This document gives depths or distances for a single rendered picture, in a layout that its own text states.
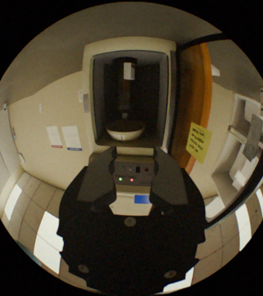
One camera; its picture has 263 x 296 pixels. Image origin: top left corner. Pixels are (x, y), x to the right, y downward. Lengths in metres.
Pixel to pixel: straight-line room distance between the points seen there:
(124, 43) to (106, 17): 0.15
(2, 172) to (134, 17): 3.14
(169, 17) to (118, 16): 0.11
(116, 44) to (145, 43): 0.10
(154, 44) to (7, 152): 3.11
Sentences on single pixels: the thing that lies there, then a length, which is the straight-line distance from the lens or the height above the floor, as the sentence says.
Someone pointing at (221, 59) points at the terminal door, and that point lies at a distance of 0.22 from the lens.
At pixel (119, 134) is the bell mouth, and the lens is 0.39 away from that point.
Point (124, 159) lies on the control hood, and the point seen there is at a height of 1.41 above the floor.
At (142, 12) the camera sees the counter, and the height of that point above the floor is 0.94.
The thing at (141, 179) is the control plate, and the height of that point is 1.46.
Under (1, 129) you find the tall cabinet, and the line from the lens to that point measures 3.02.
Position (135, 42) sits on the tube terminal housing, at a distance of 0.39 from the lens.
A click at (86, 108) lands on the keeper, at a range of 0.38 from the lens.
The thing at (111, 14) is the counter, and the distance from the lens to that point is 0.30.
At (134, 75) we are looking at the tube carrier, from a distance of 0.42.
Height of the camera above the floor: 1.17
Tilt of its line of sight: 32 degrees up
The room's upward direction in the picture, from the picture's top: 179 degrees counter-clockwise
